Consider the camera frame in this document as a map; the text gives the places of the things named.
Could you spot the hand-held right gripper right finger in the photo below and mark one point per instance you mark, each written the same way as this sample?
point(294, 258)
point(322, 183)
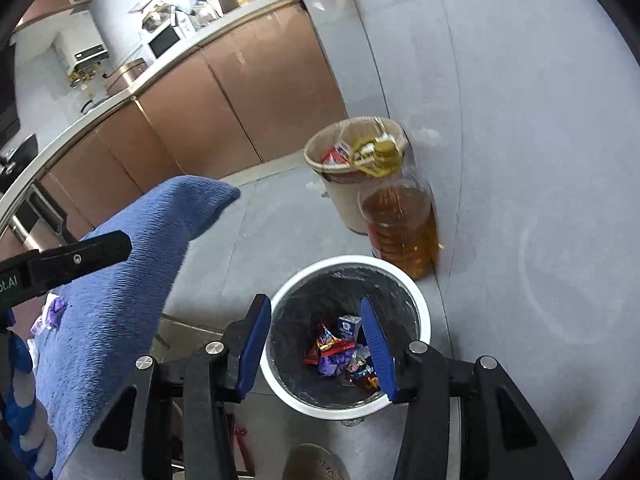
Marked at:
point(377, 350)

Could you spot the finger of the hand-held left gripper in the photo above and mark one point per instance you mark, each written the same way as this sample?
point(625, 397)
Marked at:
point(80, 259)

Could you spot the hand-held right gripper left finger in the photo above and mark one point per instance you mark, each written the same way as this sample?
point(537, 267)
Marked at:
point(255, 345)

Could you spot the blue white small carton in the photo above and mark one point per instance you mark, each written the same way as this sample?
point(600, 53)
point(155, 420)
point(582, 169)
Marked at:
point(350, 326)

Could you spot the purple wrapper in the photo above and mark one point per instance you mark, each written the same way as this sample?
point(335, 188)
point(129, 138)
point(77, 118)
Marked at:
point(334, 364)
point(52, 312)

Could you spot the red orange wrapper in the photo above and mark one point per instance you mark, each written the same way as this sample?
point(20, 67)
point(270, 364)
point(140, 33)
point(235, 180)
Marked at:
point(327, 346)

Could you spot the white trash bin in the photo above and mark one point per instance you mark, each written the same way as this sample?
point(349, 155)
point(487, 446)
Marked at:
point(420, 320)

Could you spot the beige trash bin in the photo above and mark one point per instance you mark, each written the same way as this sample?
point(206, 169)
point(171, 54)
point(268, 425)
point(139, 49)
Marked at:
point(340, 200)

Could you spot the purple crumpled wrapper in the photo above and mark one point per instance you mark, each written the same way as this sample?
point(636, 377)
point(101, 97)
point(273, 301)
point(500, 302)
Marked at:
point(52, 312)

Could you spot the blue towel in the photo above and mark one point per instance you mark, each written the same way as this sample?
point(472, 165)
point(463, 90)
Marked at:
point(120, 310)

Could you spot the red plastic object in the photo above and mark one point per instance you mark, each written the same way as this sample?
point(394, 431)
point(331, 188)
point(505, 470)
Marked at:
point(242, 445)

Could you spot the large amber oil bottle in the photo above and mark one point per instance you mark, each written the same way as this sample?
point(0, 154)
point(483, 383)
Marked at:
point(402, 235)

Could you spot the beige slipper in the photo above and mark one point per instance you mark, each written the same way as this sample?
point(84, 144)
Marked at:
point(315, 462)

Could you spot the copper rice cooker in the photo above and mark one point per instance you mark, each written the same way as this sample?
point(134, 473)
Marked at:
point(127, 77)

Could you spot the red white packet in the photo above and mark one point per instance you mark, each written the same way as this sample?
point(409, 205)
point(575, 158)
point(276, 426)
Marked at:
point(337, 154)

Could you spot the white water heater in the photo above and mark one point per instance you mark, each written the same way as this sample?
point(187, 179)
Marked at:
point(82, 50)

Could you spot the white microwave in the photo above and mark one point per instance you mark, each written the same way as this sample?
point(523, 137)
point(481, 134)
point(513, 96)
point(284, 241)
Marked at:
point(164, 42)

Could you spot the copper lower cabinets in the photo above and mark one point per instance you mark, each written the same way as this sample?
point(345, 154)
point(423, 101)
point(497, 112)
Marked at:
point(250, 90)

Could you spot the steel pot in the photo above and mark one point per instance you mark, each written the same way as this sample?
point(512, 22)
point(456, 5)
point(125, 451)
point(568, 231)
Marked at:
point(156, 17)

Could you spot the kitchen faucet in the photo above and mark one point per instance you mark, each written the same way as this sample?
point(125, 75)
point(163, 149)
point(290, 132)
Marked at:
point(212, 7)

